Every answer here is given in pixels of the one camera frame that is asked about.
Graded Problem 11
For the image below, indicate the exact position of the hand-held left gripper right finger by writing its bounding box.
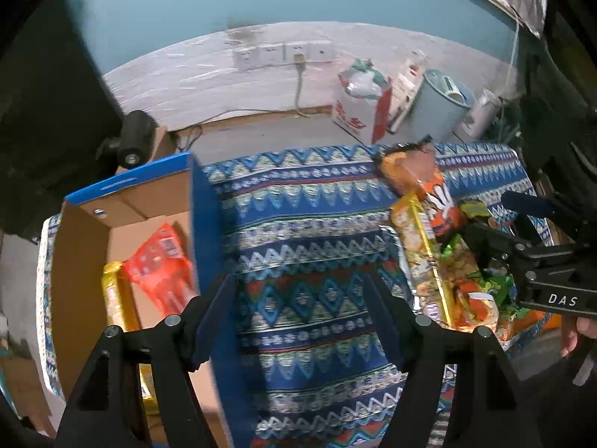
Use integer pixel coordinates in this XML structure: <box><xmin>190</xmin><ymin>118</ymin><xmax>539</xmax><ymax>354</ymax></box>
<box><xmin>361</xmin><ymin>274</ymin><xmax>544</xmax><ymax>448</ymax></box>

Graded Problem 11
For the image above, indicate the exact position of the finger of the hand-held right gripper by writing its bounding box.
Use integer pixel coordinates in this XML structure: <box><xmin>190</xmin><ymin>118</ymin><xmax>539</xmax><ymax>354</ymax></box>
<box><xmin>500</xmin><ymin>190</ymin><xmax>584</xmax><ymax>248</ymax></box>
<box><xmin>464</xmin><ymin>221</ymin><xmax>532</xmax><ymax>285</ymax></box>

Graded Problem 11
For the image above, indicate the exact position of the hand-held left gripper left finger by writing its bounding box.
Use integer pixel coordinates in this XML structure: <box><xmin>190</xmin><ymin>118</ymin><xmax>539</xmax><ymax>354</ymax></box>
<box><xmin>56</xmin><ymin>273</ymin><xmax>238</xmax><ymax>448</ymax></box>

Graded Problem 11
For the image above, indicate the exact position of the small yellow green snack packet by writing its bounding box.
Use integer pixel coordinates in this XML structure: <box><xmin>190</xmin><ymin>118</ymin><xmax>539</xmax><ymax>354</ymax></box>
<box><xmin>459</xmin><ymin>200</ymin><xmax>493</xmax><ymax>222</ymax></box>

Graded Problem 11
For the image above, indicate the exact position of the orange white snack packet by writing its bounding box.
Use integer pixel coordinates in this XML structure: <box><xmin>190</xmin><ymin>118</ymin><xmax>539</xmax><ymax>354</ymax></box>
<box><xmin>452</xmin><ymin>280</ymin><xmax>514</xmax><ymax>337</ymax></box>

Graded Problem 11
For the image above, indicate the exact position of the yellow striped snack packet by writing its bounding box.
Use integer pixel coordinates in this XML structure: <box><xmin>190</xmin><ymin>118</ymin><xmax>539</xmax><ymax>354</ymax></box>
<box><xmin>389</xmin><ymin>191</ymin><xmax>460</xmax><ymax>327</ymax></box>

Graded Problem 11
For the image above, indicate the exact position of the orange chip bag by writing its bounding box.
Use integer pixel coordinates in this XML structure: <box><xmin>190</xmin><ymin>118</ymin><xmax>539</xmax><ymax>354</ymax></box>
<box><xmin>373</xmin><ymin>142</ymin><xmax>467</xmax><ymax>243</ymax></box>

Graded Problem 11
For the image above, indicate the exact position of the blue cardboard box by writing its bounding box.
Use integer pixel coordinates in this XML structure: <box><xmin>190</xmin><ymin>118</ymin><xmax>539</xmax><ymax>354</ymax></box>
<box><xmin>40</xmin><ymin>152</ymin><xmax>243</xmax><ymax>448</ymax></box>

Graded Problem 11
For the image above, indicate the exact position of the person's right hand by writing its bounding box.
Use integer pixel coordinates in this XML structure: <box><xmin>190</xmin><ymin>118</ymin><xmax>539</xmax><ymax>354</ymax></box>
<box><xmin>560</xmin><ymin>316</ymin><xmax>585</xmax><ymax>358</ymax></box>

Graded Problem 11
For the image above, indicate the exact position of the red snack packet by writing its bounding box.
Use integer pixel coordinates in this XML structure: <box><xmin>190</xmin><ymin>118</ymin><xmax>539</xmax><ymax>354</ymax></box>
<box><xmin>122</xmin><ymin>221</ymin><xmax>199</xmax><ymax>318</ymax></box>

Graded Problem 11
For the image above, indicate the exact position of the white kettle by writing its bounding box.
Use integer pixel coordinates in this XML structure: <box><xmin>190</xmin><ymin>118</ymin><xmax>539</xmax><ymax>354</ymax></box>
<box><xmin>462</xmin><ymin>88</ymin><xmax>502</xmax><ymax>141</ymax></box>

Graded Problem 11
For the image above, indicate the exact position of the blue patterned tablecloth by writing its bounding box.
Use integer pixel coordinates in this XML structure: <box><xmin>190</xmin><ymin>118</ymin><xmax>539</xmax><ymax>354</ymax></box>
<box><xmin>37</xmin><ymin>142</ymin><xmax>556</xmax><ymax>448</ymax></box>

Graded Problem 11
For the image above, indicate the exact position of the light blue bin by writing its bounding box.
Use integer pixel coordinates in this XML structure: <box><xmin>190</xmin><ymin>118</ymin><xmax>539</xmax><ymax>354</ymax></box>
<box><xmin>408</xmin><ymin>69</ymin><xmax>476</xmax><ymax>143</ymax></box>

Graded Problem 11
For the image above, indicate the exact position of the white red package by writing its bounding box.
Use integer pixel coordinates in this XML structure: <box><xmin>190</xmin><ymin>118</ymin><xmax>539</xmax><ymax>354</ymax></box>
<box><xmin>389</xmin><ymin>51</ymin><xmax>427</xmax><ymax>131</ymax></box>

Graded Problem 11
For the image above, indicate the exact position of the white red carton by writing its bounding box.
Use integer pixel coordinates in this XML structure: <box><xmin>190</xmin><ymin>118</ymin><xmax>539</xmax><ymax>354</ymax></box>
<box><xmin>332</xmin><ymin>72</ymin><xmax>393</xmax><ymax>146</ymax></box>

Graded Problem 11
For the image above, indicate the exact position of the black cylinder device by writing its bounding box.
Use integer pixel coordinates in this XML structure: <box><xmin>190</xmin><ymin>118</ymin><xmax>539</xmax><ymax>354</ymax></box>
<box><xmin>96</xmin><ymin>109</ymin><xmax>157</xmax><ymax>169</ymax></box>

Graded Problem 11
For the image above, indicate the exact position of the white green plastic bag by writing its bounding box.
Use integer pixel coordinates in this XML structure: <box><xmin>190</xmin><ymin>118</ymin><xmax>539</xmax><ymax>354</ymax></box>
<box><xmin>338</xmin><ymin>58</ymin><xmax>390</xmax><ymax>101</ymax></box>

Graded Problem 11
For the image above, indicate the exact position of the brown cardboard sheet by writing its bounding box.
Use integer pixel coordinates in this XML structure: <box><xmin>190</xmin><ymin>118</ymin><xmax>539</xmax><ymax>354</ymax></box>
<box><xmin>0</xmin><ymin>355</ymin><xmax>53</xmax><ymax>432</ymax></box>

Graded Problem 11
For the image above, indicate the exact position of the white power strip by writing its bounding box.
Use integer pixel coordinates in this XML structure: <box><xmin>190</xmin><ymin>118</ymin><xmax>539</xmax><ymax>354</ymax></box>
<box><xmin>233</xmin><ymin>42</ymin><xmax>337</xmax><ymax>72</ymax></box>

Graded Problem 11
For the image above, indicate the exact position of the white power cable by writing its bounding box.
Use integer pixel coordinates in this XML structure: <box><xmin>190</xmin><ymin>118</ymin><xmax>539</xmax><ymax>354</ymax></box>
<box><xmin>175</xmin><ymin>53</ymin><xmax>312</xmax><ymax>150</ymax></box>

